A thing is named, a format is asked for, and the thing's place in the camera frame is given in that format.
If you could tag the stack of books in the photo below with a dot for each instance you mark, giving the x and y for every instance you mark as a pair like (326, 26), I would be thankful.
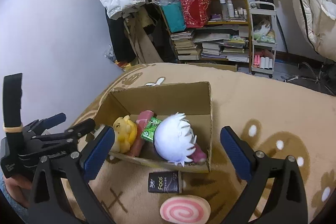
(185, 47)

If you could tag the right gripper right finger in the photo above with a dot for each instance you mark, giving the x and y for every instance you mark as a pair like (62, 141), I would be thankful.
(286, 202)

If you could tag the black Face tissue pack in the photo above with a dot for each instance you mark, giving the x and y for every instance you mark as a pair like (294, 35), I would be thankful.
(165, 182)

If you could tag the white rolling cart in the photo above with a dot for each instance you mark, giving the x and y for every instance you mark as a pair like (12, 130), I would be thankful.
(263, 37)

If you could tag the person's left hand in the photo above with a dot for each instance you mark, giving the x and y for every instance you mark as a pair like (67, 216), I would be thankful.
(14, 186)

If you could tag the pink plush toy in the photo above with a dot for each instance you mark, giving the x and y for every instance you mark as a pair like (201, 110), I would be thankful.
(198, 157)

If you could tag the beige patterned round rug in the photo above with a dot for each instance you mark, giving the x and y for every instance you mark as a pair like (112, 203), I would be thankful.
(277, 118)

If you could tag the teal bag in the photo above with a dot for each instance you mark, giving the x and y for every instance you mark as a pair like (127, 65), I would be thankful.
(172, 10)

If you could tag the open cardboard box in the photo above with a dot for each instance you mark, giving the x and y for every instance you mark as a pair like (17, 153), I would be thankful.
(193, 99)

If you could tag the yellow plush toy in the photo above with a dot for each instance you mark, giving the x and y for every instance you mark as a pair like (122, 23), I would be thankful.
(125, 131)

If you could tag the wooden bookshelf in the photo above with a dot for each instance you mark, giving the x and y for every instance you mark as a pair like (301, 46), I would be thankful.
(225, 37)

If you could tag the white-haired plush doll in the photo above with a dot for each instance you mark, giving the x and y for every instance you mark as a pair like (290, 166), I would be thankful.
(174, 139)

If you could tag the green tissue pack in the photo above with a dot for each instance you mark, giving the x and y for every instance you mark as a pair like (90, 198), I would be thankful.
(150, 128)

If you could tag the red gift bag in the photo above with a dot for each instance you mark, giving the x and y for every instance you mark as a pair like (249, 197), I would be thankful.
(196, 13)

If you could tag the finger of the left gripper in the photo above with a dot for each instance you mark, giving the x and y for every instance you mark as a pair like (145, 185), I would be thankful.
(40, 126)
(70, 135)

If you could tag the pink swirl roll cushion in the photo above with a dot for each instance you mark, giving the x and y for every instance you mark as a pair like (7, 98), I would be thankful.
(185, 209)

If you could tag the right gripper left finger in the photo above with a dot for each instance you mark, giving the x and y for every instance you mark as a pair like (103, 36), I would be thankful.
(48, 200)

